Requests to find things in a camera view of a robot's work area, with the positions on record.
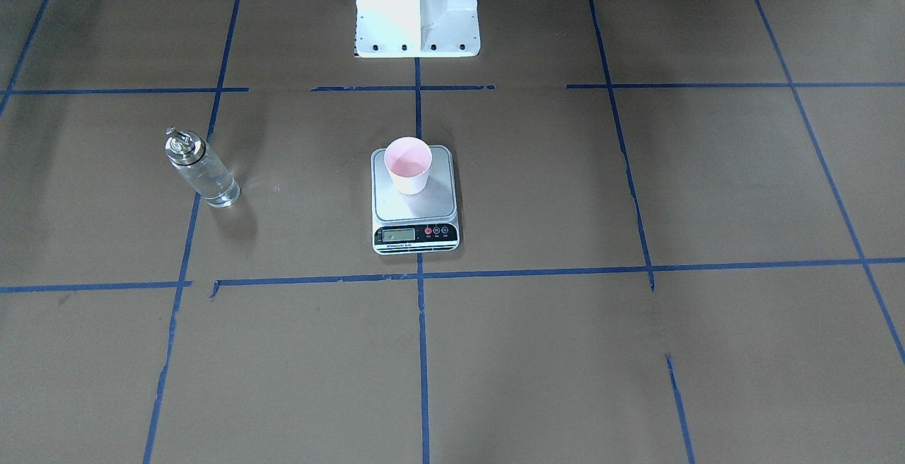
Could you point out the clear glass sauce bottle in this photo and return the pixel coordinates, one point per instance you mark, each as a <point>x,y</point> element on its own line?
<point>196,162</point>

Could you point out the white digital kitchen scale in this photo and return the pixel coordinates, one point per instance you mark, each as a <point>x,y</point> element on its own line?
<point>421,223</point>

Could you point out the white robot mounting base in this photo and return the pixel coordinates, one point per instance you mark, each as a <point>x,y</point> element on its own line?
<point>417,29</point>

